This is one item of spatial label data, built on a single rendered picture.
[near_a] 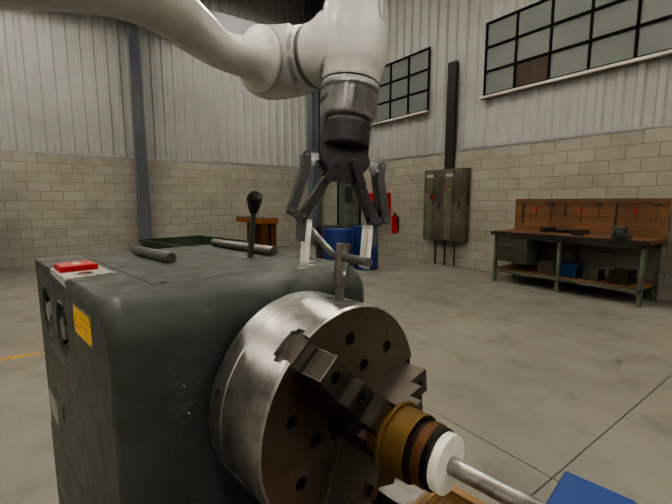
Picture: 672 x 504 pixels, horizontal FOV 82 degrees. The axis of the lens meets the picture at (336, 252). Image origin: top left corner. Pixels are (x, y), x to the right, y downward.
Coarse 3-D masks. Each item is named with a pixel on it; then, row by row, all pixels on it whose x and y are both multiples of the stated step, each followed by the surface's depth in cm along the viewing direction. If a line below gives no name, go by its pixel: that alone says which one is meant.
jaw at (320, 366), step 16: (288, 352) 48; (304, 352) 48; (320, 352) 48; (304, 368) 47; (320, 368) 46; (336, 368) 46; (320, 384) 45; (336, 384) 47; (352, 384) 48; (336, 400) 47; (352, 400) 46; (368, 400) 48; (384, 400) 47; (352, 416) 47; (368, 416) 47; (384, 416) 47
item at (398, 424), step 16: (400, 416) 47; (416, 416) 47; (432, 416) 48; (368, 432) 49; (384, 432) 47; (400, 432) 46; (416, 432) 45; (432, 432) 45; (368, 448) 50; (384, 448) 46; (400, 448) 45; (416, 448) 44; (432, 448) 43; (384, 464) 46; (400, 464) 44; (416, 464) 43; (416, 480) 44
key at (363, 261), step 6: (312, 228) 75; (312, 234) 73; (318, 234) 71; (318, 240) 69; (324, 240) 68; (324, 246) 65; (330, 252) 62; (342, 258) 56; (348, 258) 54; (354, 258) 51; (360, 258) 50; (366, 258) 48; (360, 264) 50; (366, 264) 48
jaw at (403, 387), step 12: (408, 360) 65; (396, 372) 61; (408, 372) 61; (420, 372) 60; (384, 384) 58; (396, 384) 58; (408, 384) 58; (420, 384) 61; (384, 396) 55; (396, 396) 55; (408, 396) 55; (420, 396) 57; (420, 408) 53
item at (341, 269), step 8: (336, 248) 57; (344, 248) 57; (336, 256) 57; (336, 264) 57; (344, 264) 57; (336, 272) 57; (344, 272) 57; (336, 280) 57; (344, 280) 57; (336, 288) 57; (344, 288) 58; (336, 296) 57
